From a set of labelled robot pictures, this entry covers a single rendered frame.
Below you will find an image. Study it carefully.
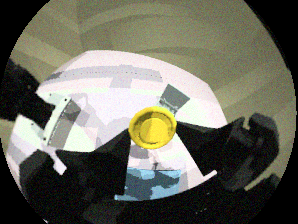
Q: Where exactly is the light blue flat square mat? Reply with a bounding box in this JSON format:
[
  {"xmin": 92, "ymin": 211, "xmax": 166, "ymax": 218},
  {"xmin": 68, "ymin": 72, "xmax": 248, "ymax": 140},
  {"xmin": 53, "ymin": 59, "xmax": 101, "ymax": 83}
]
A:
[{"xmin": 114, "ymin": 167, "xmax": 181, "ymax": 201}]

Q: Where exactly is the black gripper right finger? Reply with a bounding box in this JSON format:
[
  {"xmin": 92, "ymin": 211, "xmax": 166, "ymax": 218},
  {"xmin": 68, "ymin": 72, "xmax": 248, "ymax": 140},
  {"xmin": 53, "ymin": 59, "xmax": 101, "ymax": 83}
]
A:
[{"xmin": 176, "ymin": 117, "xmax": 245, "ymax": 176}]

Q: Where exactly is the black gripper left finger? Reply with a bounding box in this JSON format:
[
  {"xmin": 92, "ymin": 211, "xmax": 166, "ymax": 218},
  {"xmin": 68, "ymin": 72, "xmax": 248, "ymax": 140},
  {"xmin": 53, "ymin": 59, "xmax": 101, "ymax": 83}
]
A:
[{"xmin": 55, "ymin": 128, "xmax": 132, "ymax": 196}]

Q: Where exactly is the yellow plate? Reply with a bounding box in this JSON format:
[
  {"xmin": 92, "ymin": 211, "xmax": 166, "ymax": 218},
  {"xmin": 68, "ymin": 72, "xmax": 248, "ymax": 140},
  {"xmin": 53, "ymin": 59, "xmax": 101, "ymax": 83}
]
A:
[{"xmin": 129, "ymin": 107, "xmax": 176, "ymax": 149}]

